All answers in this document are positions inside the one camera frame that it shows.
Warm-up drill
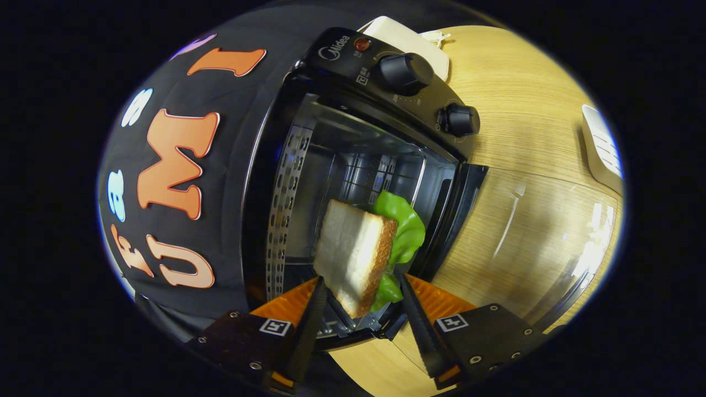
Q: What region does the white pop-up toaster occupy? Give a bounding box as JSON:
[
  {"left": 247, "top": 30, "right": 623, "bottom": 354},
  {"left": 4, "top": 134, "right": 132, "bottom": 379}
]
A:
[{"left": 357, "top": 15, "right": 450, "bottom": 82}]

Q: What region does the white food tray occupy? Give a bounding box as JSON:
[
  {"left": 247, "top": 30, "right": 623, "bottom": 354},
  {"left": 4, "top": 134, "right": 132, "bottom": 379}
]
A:
[{"left": 581, "top": 104, "right": 625, "bottom": 196}]

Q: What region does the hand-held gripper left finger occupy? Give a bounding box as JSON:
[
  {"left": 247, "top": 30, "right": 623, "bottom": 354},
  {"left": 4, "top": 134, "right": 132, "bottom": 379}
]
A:
[{"left": 188, "top": 276, "right": 327, "bottom": 393}]

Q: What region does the small white dish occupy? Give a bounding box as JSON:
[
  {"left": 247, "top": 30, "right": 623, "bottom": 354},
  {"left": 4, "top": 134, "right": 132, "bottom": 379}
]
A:
[{"left": 419, "top": 30, "right": 452, "bottom": 49}]

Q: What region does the black toaster oven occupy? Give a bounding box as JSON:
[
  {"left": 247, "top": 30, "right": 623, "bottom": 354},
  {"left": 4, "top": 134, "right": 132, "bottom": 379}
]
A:
[{"left": 240, "top": 26, "right": 621, "bottom": 353}]

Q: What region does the sandwich with lettuce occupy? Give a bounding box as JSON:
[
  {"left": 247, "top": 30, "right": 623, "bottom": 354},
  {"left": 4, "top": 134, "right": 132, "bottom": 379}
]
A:
[{"left": 313, "top": 190, "right": 426, "bottom": 319}]

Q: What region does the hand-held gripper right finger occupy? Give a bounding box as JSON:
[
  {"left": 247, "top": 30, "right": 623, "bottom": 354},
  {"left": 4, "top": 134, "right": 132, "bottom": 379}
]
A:
[{"left": 396, "top": 272, "right": 552, "bottom": 391}]

